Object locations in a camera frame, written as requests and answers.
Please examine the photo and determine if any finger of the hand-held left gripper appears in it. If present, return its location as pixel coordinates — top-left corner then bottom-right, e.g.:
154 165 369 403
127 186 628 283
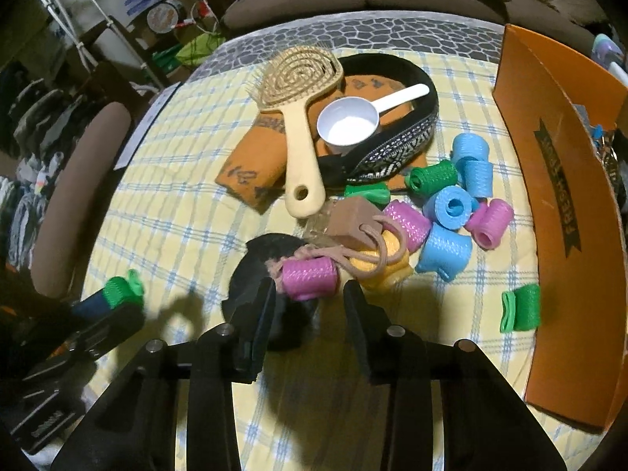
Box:
71 293 113 322
59 301 146 361

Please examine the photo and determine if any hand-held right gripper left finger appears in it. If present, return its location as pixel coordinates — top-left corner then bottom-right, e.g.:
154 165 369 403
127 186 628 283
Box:
49 277 279 471

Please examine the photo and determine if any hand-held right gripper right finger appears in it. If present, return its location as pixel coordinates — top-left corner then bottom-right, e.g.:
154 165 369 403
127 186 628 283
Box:
342 281 571 471

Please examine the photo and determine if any green hair roller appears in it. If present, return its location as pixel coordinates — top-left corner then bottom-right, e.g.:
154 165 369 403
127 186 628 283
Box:
104 269 146 311
405 159 459 194
499 285 541 333
343 181 391 209

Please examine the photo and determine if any yellow hair roller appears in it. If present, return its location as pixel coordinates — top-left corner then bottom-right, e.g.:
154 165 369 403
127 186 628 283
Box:
346 248 411 292
380 228 410 266

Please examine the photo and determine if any black round pad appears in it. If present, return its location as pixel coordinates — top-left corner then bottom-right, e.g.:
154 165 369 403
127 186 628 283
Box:
223 234 319 351

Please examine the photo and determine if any pink hair roller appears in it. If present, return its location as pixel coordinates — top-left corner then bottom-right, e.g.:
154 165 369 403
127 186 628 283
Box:
282 257 339 301
465 199 514 248
382 201 433 251

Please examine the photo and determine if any beige hair tie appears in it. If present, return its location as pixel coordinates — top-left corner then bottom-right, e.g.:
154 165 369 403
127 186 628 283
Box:
360 213 410 276
267 244 383 295

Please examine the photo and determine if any orange cardboard box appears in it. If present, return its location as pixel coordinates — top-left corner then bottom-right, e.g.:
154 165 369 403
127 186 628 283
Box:
492 24 628 427

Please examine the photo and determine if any stone-pattern desktop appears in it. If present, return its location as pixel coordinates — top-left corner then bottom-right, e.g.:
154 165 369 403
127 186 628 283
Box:
189 14 508 84

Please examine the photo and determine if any brown square block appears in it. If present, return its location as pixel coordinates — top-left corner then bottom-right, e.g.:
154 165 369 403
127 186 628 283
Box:
325 195 383 252

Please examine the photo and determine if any blue hair roller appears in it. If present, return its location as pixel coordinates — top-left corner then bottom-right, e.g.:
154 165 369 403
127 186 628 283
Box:
416 223 473 281
458 158 494 199
451 133 491 165
423 185 480 231

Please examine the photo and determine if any brown padded chair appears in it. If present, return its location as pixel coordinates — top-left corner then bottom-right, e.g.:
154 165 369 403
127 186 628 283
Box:
30 102 133 300

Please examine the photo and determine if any yellow plaid tablecloth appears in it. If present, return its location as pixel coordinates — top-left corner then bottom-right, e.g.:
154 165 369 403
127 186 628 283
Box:
81 49 604 471

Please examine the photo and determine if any pile of clothes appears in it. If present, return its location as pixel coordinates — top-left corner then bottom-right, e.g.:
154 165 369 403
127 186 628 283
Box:
0 64 99 266

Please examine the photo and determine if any orange printed cloth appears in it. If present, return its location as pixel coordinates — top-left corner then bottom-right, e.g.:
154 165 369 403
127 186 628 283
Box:
216 73 408 214

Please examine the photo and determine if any beige vented hairbrush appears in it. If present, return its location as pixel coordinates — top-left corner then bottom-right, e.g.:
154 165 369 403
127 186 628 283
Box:
257 45 344 219

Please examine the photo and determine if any white measuring scoop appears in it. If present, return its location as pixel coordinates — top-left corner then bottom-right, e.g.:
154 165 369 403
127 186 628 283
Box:
316 83 431 147

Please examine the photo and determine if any green plastic bag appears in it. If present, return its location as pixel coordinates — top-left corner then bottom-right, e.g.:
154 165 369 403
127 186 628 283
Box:
152 34 226 72

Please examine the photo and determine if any white metal rack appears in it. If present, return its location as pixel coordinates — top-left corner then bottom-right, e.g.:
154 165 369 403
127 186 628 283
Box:
32 0 168 89

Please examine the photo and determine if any round printed tin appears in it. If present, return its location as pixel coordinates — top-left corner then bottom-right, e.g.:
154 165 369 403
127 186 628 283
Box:
147 2 178 30

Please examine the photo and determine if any brown sofa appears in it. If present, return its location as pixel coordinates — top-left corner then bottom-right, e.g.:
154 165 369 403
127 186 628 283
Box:
223 0 604 47

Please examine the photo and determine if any purple cup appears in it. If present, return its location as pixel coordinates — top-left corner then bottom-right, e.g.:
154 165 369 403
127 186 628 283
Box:
591 34 628 70

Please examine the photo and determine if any metal keychain with charm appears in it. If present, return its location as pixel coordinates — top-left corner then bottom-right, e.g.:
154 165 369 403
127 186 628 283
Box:
596 135 624 187

